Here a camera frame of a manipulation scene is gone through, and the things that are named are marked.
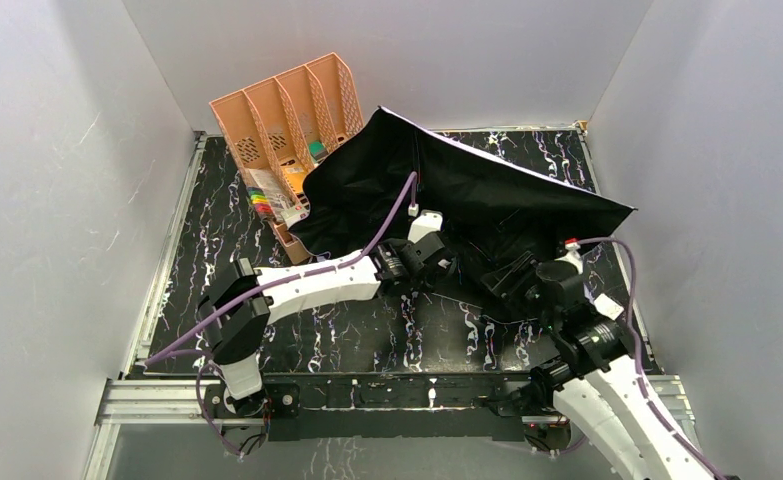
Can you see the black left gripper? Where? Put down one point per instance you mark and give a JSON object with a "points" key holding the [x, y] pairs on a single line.
{"points": [[435, 250]]}

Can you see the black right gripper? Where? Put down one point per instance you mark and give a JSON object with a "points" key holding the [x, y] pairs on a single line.
{"points": [[520, 285]]}

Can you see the lavender folding umbrella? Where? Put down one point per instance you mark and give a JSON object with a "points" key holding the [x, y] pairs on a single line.
{"points": [[493, 211]]}

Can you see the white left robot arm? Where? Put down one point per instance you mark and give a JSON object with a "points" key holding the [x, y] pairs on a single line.
{"points": [[391, 267]]}

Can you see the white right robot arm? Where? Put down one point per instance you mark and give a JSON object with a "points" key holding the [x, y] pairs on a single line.
{"points": [[596, 380]]}

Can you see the white yellow card box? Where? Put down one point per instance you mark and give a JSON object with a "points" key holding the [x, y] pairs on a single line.
{"points": [[608, 307]]}

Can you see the small white red box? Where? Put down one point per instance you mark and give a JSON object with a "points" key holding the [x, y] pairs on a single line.
{"points": [[294, 214]]}

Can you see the yellow sticky note pad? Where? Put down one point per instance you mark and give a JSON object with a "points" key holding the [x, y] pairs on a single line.
{"points": [[294, 178]]}

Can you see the colourful marker pen pack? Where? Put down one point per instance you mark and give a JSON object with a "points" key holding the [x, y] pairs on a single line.
{"points": [[266, 207]]}

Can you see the orange plastic desk organizer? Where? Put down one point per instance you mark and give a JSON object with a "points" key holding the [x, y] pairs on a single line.
{"points": [[269, 124]]}

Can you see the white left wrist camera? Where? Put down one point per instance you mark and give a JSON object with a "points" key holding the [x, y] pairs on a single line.
{"points": [[426, 222]]}

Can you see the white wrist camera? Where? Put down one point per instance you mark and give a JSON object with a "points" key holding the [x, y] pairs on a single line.
{"points": [[426, 222], [572, 255]]}

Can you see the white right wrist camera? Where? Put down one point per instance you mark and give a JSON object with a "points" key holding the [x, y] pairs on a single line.
{"points": [[572, 255]]}

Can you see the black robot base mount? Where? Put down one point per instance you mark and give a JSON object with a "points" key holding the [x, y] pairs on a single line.
{"points": [[503, 407]]}

